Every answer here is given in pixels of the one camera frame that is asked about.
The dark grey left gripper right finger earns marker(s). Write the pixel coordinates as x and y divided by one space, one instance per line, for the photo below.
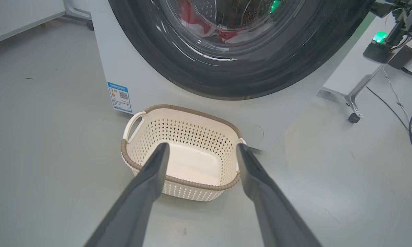
267 206

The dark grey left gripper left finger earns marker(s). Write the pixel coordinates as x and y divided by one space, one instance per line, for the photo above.
137 202

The round black glass washer door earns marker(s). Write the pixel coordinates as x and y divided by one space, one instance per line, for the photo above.
151 44

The red garment with white band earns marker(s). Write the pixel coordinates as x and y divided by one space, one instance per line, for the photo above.
188 15

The cream perforated laundry basket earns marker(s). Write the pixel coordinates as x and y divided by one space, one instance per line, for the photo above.
195 164

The white washing machine body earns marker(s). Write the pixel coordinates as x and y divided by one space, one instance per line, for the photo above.
151 85

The dark grey waste bin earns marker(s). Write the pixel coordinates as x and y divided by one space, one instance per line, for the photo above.
403 56

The white partition on caster leg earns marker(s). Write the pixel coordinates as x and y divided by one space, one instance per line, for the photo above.
20 17
350 65

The blue energy label sticker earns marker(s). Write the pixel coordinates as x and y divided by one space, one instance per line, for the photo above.
119 97

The perforated steel washer drum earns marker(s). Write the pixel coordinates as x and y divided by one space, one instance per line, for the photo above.
226 13

